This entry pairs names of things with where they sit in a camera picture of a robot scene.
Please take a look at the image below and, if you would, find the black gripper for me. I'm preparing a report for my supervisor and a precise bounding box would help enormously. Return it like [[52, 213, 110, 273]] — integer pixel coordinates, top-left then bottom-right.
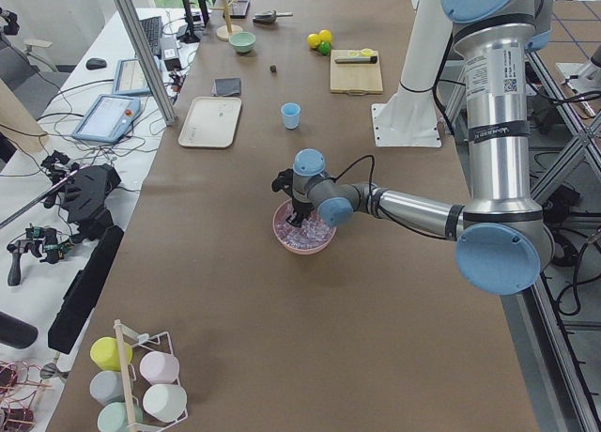
[[286, 189, 314, 228]]

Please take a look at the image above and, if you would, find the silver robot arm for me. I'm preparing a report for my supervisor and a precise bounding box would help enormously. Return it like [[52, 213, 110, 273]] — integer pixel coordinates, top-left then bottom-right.
[[272, 0, 554, 295]]

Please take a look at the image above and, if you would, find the pile of ice cubes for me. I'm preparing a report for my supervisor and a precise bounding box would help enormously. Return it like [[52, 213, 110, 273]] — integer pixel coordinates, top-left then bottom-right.
[[276, 211, 335, 250]]

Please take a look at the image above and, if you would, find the light blue plastic cup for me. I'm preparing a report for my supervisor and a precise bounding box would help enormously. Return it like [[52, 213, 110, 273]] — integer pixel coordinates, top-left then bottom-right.
[[280, 102, 301, 130]]

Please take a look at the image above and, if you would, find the wooden cup tree stand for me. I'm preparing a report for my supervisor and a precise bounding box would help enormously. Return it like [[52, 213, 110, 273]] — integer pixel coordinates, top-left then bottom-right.
[[213, 0, 243, 41]]

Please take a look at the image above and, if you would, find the pink cup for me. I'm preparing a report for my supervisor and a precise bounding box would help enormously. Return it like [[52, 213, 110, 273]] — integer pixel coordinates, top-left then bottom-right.
[[140, 351, 180, 384]]

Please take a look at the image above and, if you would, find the metal ice scoop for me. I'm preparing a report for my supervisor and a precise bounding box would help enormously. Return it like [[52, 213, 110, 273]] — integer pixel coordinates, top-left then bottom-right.
[[253, 10, 294, 24]]

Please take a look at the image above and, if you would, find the white cup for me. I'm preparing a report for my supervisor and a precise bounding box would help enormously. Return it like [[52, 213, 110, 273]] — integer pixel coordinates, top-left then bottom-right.
[[143, 384, 187, 423]]

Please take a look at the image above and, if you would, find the white cup rack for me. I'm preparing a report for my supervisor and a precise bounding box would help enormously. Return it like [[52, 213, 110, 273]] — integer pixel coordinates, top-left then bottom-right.
[[114, 319, 189, 431]]

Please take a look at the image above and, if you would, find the yellow cup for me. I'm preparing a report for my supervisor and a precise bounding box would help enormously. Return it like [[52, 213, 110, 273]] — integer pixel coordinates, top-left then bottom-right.
[[89, 336, 121, 372]]

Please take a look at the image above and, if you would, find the grey cup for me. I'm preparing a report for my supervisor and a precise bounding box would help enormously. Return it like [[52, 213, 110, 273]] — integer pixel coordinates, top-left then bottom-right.
[[89, 370, 125, 406]]

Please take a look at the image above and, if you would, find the mint cup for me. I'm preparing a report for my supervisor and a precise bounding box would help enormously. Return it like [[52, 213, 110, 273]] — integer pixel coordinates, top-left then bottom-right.
[[97, 402, 129, 432]]

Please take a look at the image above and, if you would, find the pink bowl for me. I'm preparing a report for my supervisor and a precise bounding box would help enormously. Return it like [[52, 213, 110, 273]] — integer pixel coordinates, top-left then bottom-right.
[[272, 200, 337, 255]]

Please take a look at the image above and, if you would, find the cream rabbit tray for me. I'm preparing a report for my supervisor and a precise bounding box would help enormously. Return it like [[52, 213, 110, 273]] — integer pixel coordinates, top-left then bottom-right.
[[178, 97, 242, 148]]

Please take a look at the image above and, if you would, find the wooden cutting board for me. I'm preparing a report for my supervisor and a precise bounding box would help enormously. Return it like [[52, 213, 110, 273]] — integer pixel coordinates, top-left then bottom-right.
[[330, 49, 384, 95]]

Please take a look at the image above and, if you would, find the green lime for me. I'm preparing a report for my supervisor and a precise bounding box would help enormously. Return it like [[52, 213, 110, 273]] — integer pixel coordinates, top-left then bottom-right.
[[316, 41, 331, 56]]

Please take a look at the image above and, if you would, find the yellow lemon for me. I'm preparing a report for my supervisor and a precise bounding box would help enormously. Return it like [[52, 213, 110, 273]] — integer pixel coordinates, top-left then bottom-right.
[[318, 29, 333, 43], [306, 33, 321, 49]]

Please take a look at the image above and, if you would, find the mint green bowl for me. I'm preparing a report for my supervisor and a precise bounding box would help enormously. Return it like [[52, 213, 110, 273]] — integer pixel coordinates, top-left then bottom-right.
[[228, 31, 256, 54]]

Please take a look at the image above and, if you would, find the blue teach pendant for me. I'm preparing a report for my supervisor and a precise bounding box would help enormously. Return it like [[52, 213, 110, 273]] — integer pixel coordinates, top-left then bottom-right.
[[71, 94, 141, 144], [112, 58, 151, 96]]

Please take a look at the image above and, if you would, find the black keyboard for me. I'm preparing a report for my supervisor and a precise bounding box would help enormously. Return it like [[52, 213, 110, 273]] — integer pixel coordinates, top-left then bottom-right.
[[139, 16, 162, 56]]

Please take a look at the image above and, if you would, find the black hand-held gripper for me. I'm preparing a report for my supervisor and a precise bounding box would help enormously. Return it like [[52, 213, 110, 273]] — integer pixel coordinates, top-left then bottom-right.
[[7, 225, 72, 286]]

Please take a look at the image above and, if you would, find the black computer mouse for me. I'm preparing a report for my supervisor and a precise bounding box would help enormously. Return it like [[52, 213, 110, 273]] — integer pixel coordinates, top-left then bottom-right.
[[85, 57, 107, 70]]

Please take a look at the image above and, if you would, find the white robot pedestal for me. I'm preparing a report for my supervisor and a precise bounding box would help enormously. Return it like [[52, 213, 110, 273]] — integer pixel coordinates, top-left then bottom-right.
[[372, 0, 452, 147]]

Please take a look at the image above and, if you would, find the aluminium frame post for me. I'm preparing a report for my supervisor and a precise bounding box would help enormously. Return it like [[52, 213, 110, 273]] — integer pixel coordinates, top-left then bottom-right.
[[113, 0, 177, 126]]

